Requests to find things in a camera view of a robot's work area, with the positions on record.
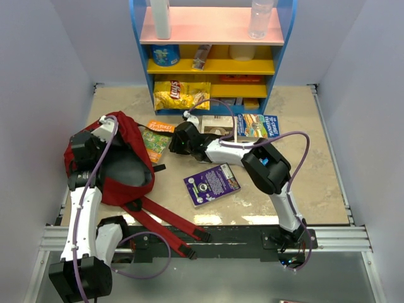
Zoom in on orange Treehouse book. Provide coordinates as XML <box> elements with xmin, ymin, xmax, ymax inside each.
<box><xmin>142</xmin><ymin>120</ymin><xmax>175</xmax><ymax>163</ymax></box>

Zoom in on red backpack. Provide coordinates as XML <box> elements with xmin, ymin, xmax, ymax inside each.
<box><xmin>64</xmin><ymin>111</ymin><xmax>211</xmax><ymax>259</ymax></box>

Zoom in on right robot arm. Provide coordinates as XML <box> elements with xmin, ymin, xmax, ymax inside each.
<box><xmin>169</xmin><ymin>122</ymin><xmax>306</xmax><ymax>248</ymax></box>

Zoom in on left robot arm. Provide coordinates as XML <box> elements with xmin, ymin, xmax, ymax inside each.
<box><xmin>49</xmin><ymin>130</ymin><xmax>131</xmax><ymax>302</ymax></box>

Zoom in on yellow Lays chips bag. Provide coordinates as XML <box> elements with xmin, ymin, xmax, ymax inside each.
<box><xmin>153</xmin><ymin>80</ymin><xmax>211</xmax><ymax>110</ymax></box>

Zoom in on white coffee cover book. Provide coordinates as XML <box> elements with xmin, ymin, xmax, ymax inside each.
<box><xmin>201</xmin><ymin>116</ymin><xmax>237</xmax><ymax>143</ymax></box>

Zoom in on purple book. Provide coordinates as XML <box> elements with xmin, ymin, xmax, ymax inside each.
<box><xmin>183</xmin><ymin>163</ymin><xmax>241</xmax><ymax>208</ymax></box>

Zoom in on white small carton boxes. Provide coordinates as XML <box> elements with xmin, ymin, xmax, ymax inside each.
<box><xmin>210</xmin><ymin>97</ymin><xmax>243</xmax><ymax>106</ymax></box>

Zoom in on blue Treehouse book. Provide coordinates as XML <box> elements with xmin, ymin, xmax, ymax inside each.
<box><xmin>235</xmin><ymin>114</ymin><xmax>280</xmax><ymax>141</ymax></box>

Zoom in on yellow small box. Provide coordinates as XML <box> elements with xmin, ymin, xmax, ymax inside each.
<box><xmin>243</xmin><ymin>98</ymin><xmax>260</xmax><ymax>110</ymax></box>

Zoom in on red flat snack box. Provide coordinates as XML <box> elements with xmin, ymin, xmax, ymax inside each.
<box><xmin>219</xmin><ymin>74</ymin><xmax>263</xmax><ymax>83</ymax></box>

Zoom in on blue pencil case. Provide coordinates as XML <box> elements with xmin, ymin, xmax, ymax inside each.
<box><xmin>260</xmin><ymin>158</ymin><xmax>269</xmax><ymax>165</ymax></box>

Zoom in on blue shelf unit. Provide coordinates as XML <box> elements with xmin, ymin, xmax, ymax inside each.
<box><xmin>129</xmin><ymin>1</ymin><xmax>298</xmax><ymax>114</ymax></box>

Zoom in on blue snack canister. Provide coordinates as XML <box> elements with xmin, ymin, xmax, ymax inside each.
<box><xmin>150</xmin><ymin>44</ymin><xmax>181</xmax><ymax>67</ymax></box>

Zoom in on brown wrapped snack bar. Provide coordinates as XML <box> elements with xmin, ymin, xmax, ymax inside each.
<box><xmin>191</xmin><ymin>44</ymin><xmax>212</xmax><ymax>71</ymax></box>

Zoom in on cream white jar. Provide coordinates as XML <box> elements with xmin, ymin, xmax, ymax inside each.
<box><xmin>229</xmin><ymin>45</ymin><xmax>256</xmax><ymax>61</ymax></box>

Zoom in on white tall bottle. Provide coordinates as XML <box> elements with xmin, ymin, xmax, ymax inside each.
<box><xmin>150</xmin><ymin>0</ymin><xmax>171</xmax><ymax>40</ymax></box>

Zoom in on clear plastic water bottle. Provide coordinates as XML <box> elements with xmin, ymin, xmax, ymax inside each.
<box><xmin>248</xmin><ymin>0</ymin><xmax>275</xmax><ymax>40</ymax></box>

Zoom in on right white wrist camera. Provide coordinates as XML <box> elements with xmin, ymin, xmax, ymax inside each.
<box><xmin>182</xmin><ymin>110</ymin><xmax>199</xmax><ymax>129</ymax></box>

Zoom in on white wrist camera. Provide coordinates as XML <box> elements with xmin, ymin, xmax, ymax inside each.
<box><xmin>182</xmin><ymin>110</ymin><xmax>199</xmax><ymax>129</ymax></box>
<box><xmin>92</xmin><ymin>116</ymin><xmax>119</xmax><ymax>141</ymax></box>

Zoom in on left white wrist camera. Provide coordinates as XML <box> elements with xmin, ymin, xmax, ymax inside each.
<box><xmin>92</xmin><ymin>116</ymin><xmax>119</xmax><ymax>141</ymax></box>

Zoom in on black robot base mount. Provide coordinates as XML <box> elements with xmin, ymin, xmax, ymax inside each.
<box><xmin>96</xmin><ymin>225</ymin><xmax>318</xmax><ymax>268</ymax></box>

